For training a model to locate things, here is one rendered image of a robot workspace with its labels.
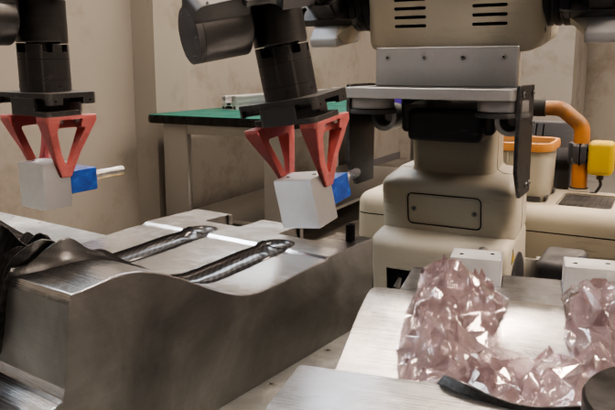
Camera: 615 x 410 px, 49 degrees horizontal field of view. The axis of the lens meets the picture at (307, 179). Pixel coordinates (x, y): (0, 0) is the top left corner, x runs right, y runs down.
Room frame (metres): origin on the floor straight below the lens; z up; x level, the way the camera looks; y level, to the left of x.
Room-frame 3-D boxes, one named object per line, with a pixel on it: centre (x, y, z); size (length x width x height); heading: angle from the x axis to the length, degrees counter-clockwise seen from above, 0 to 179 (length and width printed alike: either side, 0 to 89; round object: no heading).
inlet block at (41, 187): (0.82, 0.28, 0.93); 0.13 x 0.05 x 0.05; 144
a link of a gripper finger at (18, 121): (0.80, 0.32, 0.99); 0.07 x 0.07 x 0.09; 54
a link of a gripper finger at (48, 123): (0.78, 0.29, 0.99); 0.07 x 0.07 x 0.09; 54
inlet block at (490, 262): (0.71, -0.19, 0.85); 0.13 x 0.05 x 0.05; 162
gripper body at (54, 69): (0.79, 0.31, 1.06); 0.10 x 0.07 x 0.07; 54
